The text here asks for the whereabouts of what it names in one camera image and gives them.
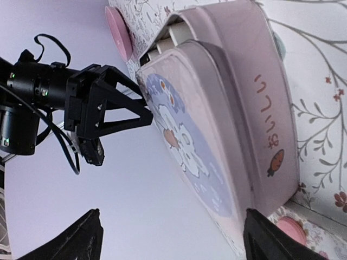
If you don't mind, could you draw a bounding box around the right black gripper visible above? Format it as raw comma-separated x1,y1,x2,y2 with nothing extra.
64,64,153,139

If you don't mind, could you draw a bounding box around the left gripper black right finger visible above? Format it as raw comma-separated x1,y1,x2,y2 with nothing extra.
243,209,325,260

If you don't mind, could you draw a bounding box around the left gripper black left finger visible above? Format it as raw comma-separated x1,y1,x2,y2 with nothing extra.
20,209,104,260

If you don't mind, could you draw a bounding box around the pink round cookie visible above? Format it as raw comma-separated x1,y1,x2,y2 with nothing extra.
277,217,307,246

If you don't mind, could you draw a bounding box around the floral cookie tray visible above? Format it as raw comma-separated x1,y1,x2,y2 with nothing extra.
269,204,346,259

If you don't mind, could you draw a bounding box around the metal tin lid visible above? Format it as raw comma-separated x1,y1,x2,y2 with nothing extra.
136,40,254,255

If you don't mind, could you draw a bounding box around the metal divided cookie tin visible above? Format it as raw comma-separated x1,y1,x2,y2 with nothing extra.
139,1,299,215

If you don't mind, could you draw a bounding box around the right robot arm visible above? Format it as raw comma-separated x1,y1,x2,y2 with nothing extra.
1,51,153,174

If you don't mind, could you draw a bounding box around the pink plate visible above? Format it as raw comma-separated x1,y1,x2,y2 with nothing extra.
105,6,133,62

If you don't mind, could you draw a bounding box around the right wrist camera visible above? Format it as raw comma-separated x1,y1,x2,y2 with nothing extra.
78,138,105,166

